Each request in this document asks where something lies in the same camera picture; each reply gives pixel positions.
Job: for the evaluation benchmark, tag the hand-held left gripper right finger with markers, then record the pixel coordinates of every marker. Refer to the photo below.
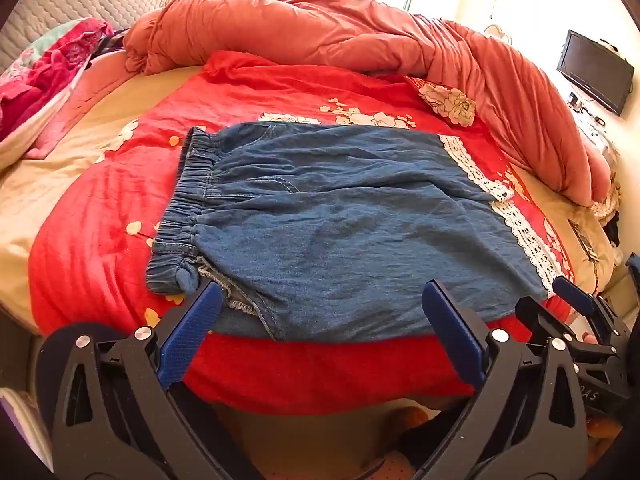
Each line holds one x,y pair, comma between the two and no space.
452,332

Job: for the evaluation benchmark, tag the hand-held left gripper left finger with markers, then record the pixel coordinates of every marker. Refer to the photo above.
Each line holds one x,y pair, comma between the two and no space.
192,332

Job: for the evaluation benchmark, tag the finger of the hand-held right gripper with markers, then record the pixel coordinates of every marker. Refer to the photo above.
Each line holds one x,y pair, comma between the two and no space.
542,317
575,294

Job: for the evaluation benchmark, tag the blue denim lace-trimmed pants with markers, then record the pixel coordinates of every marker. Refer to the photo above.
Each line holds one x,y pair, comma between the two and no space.
325,240

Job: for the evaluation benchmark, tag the red floral blanket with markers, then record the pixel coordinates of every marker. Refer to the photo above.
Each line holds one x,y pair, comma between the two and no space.
100,240

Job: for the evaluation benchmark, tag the black flat television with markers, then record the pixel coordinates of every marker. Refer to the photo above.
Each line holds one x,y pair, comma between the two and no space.
595,72

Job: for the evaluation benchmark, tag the pale pink quilted blanket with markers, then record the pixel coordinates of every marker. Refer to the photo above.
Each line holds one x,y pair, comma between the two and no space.
65,120

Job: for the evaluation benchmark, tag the pink floral cloth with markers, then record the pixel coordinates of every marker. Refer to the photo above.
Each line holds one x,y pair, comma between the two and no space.
45,70

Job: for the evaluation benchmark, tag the salmon comforter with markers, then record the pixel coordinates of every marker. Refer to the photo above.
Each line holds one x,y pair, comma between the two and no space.
350,35

